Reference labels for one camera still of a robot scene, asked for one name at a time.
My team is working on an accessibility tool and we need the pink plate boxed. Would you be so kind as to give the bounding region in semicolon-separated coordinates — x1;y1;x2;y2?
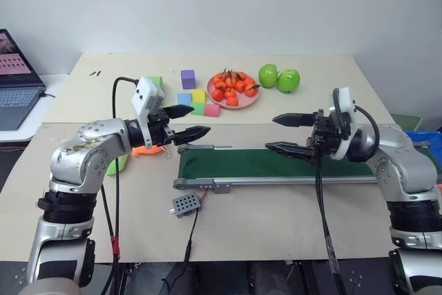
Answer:
206;73;262;111

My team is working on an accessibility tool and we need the green object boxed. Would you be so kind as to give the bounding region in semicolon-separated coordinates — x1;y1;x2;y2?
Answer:
104;153;131;177

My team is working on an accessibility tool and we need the white side table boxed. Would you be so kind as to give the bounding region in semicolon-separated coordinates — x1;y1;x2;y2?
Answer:
0;73;70;144

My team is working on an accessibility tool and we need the purple foam block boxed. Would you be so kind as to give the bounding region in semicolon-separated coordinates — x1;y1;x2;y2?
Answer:
180;69;197;91

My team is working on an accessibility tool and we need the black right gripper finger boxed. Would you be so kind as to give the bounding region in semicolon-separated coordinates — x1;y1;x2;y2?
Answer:
265;141;317;165
272;112;316;129

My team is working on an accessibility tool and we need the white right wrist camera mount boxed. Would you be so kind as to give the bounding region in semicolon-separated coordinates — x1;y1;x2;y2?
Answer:
329;87;361;162

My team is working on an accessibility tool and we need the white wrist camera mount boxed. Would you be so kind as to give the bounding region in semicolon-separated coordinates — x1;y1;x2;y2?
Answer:
329;87;361;162
131;75;166;148

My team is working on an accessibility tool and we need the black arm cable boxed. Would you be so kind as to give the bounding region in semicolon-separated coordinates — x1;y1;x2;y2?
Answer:
314;87;381;295
99;76;140;295

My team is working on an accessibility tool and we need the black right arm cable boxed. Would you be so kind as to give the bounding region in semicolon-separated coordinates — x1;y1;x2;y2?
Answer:
314;87;381;295

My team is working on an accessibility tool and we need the blue bin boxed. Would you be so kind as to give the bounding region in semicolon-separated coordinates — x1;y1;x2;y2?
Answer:
403;129;442;185

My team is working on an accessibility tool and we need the pink foam block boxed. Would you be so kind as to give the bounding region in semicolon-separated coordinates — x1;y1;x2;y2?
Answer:
203;103;222;118

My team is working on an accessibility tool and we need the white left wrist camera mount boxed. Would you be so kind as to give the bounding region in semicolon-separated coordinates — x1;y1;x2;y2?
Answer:
131;75;166;148

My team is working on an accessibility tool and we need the black control box cable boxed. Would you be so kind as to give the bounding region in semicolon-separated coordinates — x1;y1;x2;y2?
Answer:
162;203;201;295

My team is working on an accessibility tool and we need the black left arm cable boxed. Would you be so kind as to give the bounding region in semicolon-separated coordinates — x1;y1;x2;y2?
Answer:
99;76;140;295

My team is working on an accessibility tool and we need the orange object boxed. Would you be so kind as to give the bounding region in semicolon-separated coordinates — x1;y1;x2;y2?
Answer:
132;145;173;160

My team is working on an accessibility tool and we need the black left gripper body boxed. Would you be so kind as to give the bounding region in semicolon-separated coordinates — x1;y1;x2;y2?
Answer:
146;108;174;148

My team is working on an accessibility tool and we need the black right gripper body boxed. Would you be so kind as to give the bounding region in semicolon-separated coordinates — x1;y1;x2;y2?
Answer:
306;108;347;165

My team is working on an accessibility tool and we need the green conveyor belt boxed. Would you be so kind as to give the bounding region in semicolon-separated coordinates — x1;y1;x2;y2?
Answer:
172;142;381;195

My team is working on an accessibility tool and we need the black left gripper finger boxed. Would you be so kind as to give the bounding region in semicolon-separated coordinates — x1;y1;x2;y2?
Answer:
172;125;212;145
162;104;195;119

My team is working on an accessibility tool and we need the green bin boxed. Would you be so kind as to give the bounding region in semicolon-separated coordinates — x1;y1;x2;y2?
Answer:
390;113;423;132

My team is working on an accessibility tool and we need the open laptop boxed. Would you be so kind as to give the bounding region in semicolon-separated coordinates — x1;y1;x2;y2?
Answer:
0;28;48;132

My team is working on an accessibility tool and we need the green apple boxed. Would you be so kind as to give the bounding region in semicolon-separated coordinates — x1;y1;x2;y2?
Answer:
258;63;281;89
278;68;301;95

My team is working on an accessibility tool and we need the grey perforated control box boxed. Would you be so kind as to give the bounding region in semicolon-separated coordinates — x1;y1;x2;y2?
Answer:
168;191;202;220

